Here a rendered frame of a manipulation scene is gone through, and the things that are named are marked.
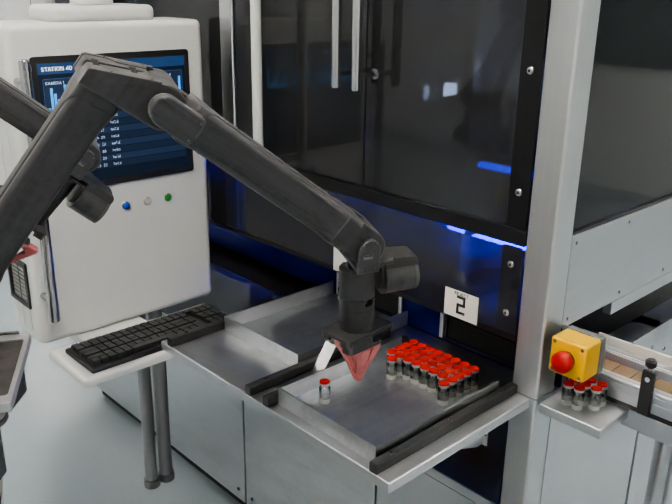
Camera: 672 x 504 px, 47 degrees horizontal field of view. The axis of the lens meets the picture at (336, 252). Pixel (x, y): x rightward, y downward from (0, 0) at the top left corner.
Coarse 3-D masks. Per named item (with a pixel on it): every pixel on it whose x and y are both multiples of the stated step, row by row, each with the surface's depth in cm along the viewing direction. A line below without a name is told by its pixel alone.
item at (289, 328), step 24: (312, 288) 193; (240, 312) 178; (264, 312) 183; (288, 312) 186; (312, 312) 186; (336, 312) 187; (240, 336) 172; (264, 336) 166; (288, 336) 174; (312, 336) 174; (288, 360) 161
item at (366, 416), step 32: (384, 352) 164; (288, 384) 146; (352, 384) 153; (384, 384) 153; (320, 416) 137; (352, 416) 142; (384, 416) 142; (416, 416) 142; (448, 416) 140; (352, 448) 132; (384, 448) 129
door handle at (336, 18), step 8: (336, 0) 156; (336, 8) 156; (336, 16) 157; (336, 24) 157; (336, 32) 158; (336, 40) 158; (336, 48) 159; (336, 56) 159; (336, 64) 160; (336, 72) 161; (344, 72) 162; (336, 80) 161
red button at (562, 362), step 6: (558, 354) 138; (564, 354) 138; (552, 360) 139; (558, 360) 138; (564, 360) 137; (570, 360) 138; (552, 366) 140; (558, 366) 138; (564, 366) 137; (570, 366) 137; (558, 372) 139; (564, 372) 138
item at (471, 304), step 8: (448, 288) 158; (448, 296) 159; (456, 296) 157; (464, 296) 156; (472, 296) 154; (448, 304) 159; (472, 304) 154; (448, 312) 160; (464, 312) 156; (472, 312) 155; (464, 320) 157; (472, 320) 155
